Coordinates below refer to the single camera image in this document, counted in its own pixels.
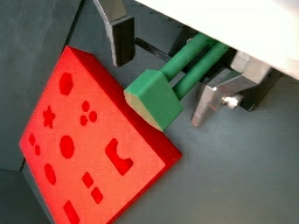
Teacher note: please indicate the red shape sorting block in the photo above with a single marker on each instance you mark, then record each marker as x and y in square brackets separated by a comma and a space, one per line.
[95, 155]

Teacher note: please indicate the green three prong object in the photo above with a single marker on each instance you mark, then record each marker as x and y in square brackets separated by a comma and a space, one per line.
[152, 96]

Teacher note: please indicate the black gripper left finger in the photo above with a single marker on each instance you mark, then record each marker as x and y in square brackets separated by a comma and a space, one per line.
[120, 30]

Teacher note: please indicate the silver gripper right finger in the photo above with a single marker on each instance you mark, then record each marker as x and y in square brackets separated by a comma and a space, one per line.
[235, 87]

